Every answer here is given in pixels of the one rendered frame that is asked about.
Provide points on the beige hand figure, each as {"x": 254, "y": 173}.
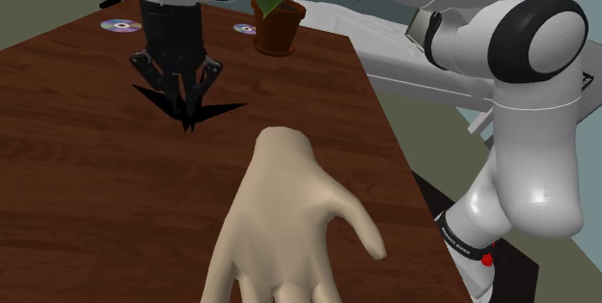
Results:
{"x": 282, "y": 208}

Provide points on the brown wooden table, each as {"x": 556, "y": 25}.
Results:
{"x": 70, "y": 175}

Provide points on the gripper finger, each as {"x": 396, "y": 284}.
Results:
{"x": 153, "y": 70}
{"x": 209, "y": 72}

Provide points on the green plant in brown pot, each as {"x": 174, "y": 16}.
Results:
{"x": 277, "y": 29}

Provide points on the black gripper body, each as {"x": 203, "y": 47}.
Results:
{"x": 171, "y": 34}

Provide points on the shiny compact disc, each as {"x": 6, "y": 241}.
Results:
{"x": 121, "y": 25}
{"x": 243, "y": 28}

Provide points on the white bed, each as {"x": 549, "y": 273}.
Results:
{"x": 385, "y": 52}

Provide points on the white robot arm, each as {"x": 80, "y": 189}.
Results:
{"x": 531, "y": 151}

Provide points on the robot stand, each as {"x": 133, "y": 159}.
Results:
{"x": 513, "y": 275}

